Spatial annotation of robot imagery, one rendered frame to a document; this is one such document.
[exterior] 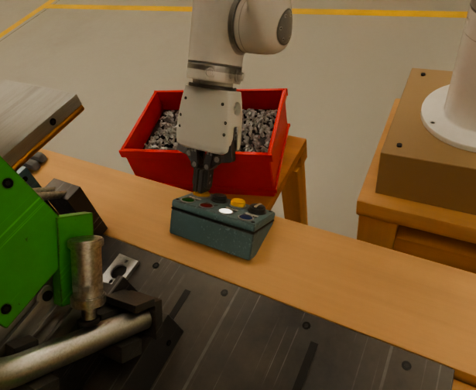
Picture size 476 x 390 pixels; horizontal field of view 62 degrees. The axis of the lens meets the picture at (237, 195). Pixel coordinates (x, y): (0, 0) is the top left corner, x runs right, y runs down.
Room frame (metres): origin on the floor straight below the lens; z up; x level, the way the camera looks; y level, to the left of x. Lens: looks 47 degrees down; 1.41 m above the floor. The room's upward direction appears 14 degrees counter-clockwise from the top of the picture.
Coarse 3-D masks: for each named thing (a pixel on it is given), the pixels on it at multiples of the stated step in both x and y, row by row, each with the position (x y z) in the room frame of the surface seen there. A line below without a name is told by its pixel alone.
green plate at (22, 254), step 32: (0, 160) 0.32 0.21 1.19; (0, 192) 0.30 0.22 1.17; (32, 192) 0.32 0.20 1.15; (0, 224) 0.28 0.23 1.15; (32, 224) 0.29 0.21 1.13; (0, 256) 0.26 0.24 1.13; (32, 256) 0.27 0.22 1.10; (0, 288) 0.24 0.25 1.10; (32, 288) 0.25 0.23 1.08; (0, 320) 0.22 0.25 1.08
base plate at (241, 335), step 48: (144, 288) 0.33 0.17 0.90; (192, 288) 0.32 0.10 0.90; (240, 288) 0.30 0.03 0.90; (192, 336) 0.24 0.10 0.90; (240, 336) 0.23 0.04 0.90; (288, 336) 0.21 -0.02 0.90; (336, 336) 0.20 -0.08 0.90; (192, 384) 0.18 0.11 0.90; (240, 384) 0.17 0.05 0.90; (288, 384) 0.15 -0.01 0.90; (336, 384) 0.14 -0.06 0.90; (384, 384) 0.13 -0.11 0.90; (432, 384) 0.12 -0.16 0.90
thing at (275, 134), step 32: (160, 96) 0.84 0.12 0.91; (256, 96) 0.75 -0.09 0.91; (160, 128) 0.75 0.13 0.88; (256, 128) 0.67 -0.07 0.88; (288, 128) 0.71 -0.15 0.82; (128, 160) 0.65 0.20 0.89; (160, 160) 0.63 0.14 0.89; (256, 160) 0.55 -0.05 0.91; (224, 192) 0.58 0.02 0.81; (256, 192) 0.55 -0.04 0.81
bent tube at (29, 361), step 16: (112, 320) 0.24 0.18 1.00; (128, 320) 0.24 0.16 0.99; (144, 320) 0.24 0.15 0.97; (64, 336) 0.21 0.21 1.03; (80, 336) 0.21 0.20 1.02; (96, 336) 0.22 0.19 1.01; (112, 336) 0.22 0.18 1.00; (128, 336) 0.23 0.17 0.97; (32, 352) 0.19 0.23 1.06; (48, 352) 0.19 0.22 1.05; (64, 352) 0.19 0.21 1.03; (80, 352) 0.20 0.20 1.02; (0, 368) 0.17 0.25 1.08; (16, 368) 0.17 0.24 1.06; (32, 368) 0.18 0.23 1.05; (48, 368) 0.18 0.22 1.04; (0, 384) 0.16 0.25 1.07; (16, 384) 0.16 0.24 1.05
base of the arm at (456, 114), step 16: (464, 32) 0.50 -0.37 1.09; (464, 48) 0.49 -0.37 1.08; (464, 64) 0.48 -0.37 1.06; (464, 80) 0.47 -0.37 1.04; (432, 96) 0.55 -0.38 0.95; (448, 96) 0.50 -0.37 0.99; (464, 96) 0.46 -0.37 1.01; (432, 112) 0.50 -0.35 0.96; (448, 112) 0.48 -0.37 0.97; (464, 112) 0.45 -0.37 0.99; (432, 128) 0.46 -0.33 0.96; (448, 128) 0.46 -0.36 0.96; (464, 128) 0.44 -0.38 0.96; (448, 144) 0.43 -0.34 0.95; (464, 144) 0.41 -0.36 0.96
